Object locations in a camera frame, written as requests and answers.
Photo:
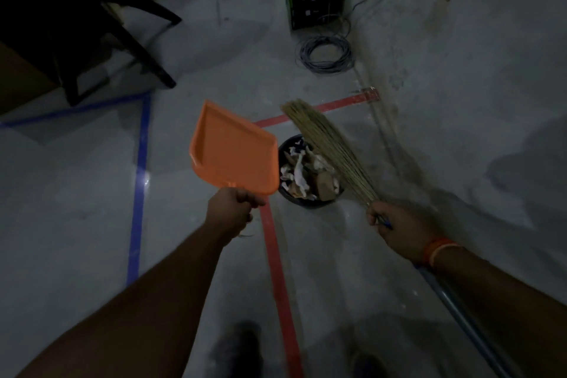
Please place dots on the person's left hand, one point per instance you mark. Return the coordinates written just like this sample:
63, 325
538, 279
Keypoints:
230, 211

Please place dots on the person's right hand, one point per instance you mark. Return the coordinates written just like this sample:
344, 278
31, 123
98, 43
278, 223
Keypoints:
407, 231

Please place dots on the black bucket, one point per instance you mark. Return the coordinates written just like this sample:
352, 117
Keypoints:
288, 198

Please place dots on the orange plastic dustpan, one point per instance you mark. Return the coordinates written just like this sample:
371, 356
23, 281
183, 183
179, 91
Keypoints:
235, 152

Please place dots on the pile of paper scraps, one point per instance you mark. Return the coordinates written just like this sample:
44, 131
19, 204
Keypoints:
310, 174

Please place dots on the person's left forearm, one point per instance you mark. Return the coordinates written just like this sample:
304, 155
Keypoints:
133, 315

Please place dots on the person's right forearm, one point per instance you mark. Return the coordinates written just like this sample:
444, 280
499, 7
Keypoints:
509, 311

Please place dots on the orange wrist band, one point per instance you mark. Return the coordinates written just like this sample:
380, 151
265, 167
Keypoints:
438, 249

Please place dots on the grey perforated clog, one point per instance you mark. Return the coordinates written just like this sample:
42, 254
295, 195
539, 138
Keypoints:
367, 364
241, 351

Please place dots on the tall brown cardboard box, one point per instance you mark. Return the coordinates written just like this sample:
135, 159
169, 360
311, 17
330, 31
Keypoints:
22, 81

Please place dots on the black plastic table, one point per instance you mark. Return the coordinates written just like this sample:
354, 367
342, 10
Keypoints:
66, 14

